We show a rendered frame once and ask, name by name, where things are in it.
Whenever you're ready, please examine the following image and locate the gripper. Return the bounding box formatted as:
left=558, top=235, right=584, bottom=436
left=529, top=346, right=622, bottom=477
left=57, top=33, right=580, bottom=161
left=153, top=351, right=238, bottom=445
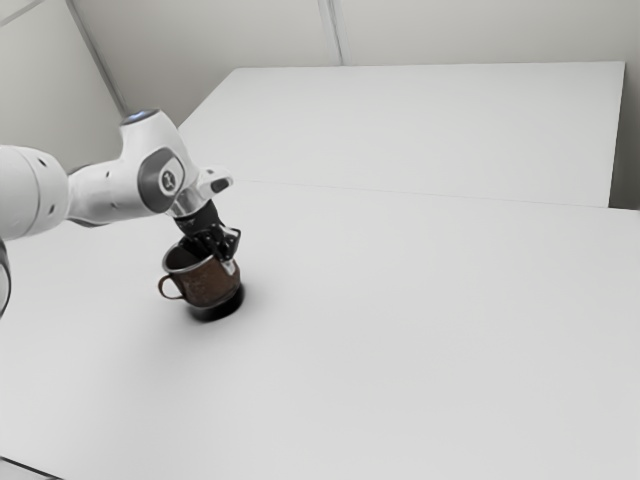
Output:
left=172, top=198, right=243, bottom=276

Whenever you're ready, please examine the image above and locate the rusty brown metal mug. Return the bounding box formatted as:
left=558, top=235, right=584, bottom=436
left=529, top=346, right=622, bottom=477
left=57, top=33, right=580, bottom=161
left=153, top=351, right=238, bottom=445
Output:
left=157, top=241, right=242, bottom=308

